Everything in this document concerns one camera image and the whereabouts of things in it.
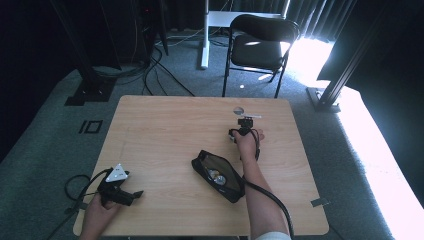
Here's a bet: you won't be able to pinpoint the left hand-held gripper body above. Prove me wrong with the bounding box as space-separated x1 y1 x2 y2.
96 162 136 207

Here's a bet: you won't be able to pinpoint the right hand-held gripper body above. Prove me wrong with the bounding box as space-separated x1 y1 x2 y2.
234 113 263 137

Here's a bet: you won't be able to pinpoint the black mesh pencil case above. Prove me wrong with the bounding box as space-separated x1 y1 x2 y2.
190 149 246 204

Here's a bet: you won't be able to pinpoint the person's right hand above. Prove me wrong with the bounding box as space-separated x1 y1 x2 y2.
234 128 266 161

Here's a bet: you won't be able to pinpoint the person's left hand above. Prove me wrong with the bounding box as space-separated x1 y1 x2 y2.
83 194 123 231

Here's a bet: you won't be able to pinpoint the black folding chair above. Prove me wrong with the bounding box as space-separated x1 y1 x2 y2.
221 13 301 99

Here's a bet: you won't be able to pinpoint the black metal stand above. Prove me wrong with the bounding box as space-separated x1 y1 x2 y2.
305 0 393 114
49 0 118 107

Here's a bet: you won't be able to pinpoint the grey tape piece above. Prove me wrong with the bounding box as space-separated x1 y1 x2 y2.
310 197 332 208

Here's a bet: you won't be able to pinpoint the person's white sleeve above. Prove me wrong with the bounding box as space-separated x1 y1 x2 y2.
254 231 292 240

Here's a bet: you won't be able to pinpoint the black computer tower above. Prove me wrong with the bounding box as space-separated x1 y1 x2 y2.
131 0 169 66

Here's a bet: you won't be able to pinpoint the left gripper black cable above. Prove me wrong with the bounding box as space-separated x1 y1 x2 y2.
46 168 112 240

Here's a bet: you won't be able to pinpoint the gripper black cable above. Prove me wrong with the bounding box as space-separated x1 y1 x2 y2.
241 128 296 240
46 168 112 240

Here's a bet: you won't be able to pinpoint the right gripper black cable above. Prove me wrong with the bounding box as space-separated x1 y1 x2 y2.
241 128 296 240

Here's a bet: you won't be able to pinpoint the white desk frame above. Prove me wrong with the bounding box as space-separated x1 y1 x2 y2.
199 0 291 70

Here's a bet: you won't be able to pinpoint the bundle of floor cables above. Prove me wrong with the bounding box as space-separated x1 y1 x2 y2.
93 28 204 98

